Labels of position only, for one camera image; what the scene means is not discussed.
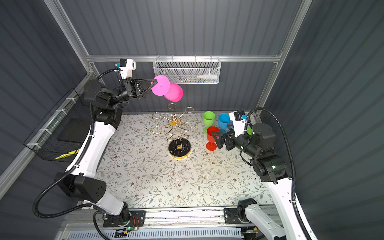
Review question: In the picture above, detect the blue wine glass front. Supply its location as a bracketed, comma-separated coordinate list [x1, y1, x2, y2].
[218, 114, 232, 133]

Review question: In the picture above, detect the red wine glass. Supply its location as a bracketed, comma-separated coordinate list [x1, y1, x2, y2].
[206, 127, 220, 151]

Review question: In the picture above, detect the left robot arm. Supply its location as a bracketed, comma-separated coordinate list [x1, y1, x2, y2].
[55, 78, 157, 221]

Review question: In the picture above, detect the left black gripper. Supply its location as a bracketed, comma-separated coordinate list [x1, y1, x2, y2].
[108, 80, 156, 111]

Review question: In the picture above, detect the pink wine glass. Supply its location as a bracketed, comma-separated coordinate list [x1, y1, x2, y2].
[151, 75, 184, 102]

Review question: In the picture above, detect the gold wine glass rack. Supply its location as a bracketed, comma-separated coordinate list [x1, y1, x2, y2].
[151, 103, 199, 160]

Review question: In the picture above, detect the light green wine glass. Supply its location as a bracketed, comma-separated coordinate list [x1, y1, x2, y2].
[203, 111, 216, 135]

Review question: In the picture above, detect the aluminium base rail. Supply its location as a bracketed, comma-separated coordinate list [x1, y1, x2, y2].
[55, 206, 267, 240]

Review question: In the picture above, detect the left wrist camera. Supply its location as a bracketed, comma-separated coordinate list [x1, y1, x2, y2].
[115, 59, 136, 80]

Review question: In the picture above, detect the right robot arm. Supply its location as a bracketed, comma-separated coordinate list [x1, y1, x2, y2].
[207, 123, 317, 240]

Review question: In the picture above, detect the floral table mat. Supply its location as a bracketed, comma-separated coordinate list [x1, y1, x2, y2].
[96, 113, 274, 208]

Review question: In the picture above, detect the left black cable conduit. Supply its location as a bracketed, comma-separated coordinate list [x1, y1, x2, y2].
[32, 68, 124, 240]

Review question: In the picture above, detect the black wire basket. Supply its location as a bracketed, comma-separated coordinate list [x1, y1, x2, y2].
[23, 88, 116, 164]

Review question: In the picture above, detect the white wire mesh basket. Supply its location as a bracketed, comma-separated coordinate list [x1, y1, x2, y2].
[153, 57, 222, 85]

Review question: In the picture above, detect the white marker in basket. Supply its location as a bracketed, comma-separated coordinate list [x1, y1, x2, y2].
[197, 75, 218, 81]

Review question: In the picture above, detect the black cable conduit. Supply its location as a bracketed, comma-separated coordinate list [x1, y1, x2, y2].
[246, 107, 313, 240]
[32, 68, 124, 240]

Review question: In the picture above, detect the right black cable conduit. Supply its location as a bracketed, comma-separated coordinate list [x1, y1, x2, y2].
[246, 107, 313, 240]

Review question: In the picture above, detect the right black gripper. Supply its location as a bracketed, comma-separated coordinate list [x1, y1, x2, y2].
[211, 122, 258, 159]

